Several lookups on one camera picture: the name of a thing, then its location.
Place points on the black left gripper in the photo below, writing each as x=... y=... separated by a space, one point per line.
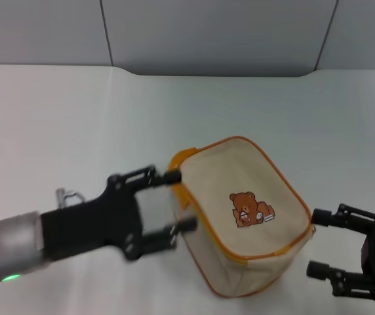
x=89 y=226

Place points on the orange rimmed object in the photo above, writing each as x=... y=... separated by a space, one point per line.
x=240 y=213

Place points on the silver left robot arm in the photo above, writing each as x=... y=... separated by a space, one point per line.
x=10 y=243

